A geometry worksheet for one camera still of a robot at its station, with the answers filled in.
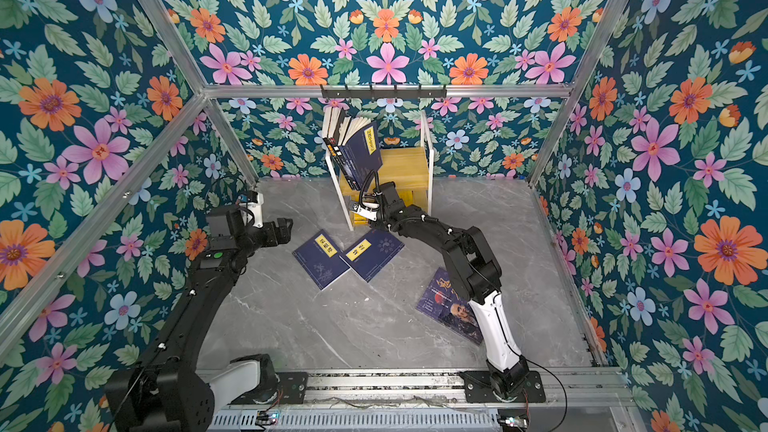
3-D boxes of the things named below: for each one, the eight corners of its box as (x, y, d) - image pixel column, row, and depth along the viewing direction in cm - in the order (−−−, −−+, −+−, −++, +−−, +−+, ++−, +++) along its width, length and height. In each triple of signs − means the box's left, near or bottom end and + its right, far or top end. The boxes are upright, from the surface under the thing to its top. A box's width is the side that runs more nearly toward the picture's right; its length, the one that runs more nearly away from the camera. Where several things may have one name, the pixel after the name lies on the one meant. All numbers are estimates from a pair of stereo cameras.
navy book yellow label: (321, 290, 93) (319, 288, 91) (292, 253, 101) (291, 250, 99) (353, 267, 98) (352, 264, 96) (323, 233, 106) (322, 230, 105)
